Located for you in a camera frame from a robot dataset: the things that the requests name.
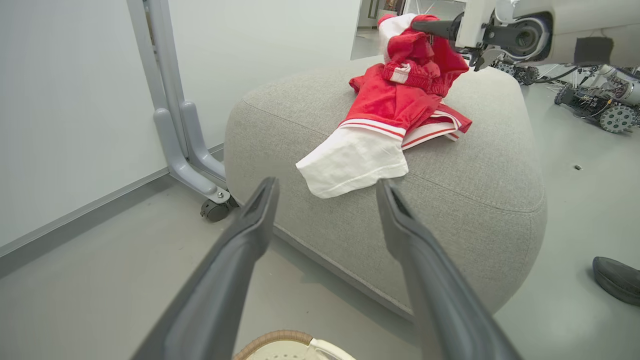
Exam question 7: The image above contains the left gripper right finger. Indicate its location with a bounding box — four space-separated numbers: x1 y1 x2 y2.
376 179 523 360

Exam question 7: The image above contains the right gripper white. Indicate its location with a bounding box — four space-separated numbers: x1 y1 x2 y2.
411 0 521 71

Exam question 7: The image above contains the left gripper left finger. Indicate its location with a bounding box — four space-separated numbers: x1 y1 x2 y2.
131 176 280 360

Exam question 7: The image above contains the red and white garment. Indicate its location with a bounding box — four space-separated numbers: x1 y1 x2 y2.
295 13 473 200

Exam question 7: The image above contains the woven rim laundry basket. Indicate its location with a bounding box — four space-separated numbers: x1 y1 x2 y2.
232 329 357 360

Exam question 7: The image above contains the black caster wheel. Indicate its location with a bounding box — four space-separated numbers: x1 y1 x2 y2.
200 196 240 223

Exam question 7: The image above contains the small black wheeled machine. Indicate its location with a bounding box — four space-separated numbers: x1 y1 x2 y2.
491 57 542 86

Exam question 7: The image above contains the grey fabric ottoman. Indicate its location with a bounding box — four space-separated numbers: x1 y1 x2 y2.
223 55 548 321

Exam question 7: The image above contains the grey partition stand foot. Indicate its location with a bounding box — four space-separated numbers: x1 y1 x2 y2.
126 0 232 205

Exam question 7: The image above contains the black shoe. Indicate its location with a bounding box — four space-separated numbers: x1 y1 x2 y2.
592 256 640 307

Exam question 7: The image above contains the wheeled machine with gear wheel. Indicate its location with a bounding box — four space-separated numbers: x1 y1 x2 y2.
552 64 640 135

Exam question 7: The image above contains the black floor cable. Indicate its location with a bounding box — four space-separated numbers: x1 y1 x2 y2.
532 66 582 85

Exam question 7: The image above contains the grey partition base rail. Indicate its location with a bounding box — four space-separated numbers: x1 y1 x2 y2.
0 144 226 279

